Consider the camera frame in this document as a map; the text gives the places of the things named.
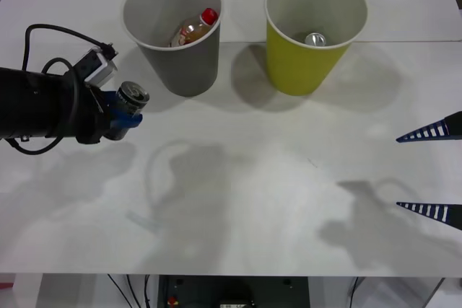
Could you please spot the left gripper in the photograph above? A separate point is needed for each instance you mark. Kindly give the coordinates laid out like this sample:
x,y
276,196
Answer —
x,y
90,120

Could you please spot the silver-topped drink can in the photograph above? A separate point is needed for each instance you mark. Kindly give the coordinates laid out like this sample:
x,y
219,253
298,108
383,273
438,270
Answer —
x,y
315,39

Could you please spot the grey plastic bin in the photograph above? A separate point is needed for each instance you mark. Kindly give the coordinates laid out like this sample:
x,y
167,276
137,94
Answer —
x,y
187,66

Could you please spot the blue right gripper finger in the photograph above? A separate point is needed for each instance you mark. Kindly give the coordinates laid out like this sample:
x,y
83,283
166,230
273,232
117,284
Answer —
x,y
433,210
433,130

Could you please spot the yellow-green plastic bin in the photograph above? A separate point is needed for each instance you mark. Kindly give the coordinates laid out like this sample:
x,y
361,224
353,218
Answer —
x,y
299,66

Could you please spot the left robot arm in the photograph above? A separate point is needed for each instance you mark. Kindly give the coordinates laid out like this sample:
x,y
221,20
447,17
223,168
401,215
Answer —
x,y
32,106

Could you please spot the plastic bottle with red cap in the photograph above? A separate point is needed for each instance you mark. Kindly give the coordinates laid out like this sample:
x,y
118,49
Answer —
x,y
191,30

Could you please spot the black robot torso base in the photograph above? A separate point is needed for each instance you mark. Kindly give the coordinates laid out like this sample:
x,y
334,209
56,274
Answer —
x,y
234,291

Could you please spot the black drink can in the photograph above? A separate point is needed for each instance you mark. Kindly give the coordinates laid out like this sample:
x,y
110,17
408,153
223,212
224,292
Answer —
x,y
134,97

